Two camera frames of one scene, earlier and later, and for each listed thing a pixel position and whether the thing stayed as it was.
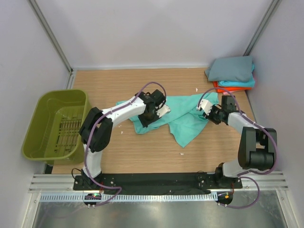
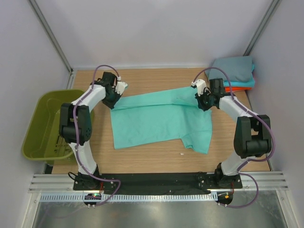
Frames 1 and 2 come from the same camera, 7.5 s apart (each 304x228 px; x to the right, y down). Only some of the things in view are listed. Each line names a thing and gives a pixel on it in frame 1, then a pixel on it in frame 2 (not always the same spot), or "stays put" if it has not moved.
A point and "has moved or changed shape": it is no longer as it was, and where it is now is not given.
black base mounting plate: x=158 y=182 stays put
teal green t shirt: x=184 y=119 has moved or changed shape
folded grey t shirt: x=238 y=69 stays put
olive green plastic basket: x=53 y=135 stays put
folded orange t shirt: x=225 y=89 stays put
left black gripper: x=147 y=118 -> x=110 y=98
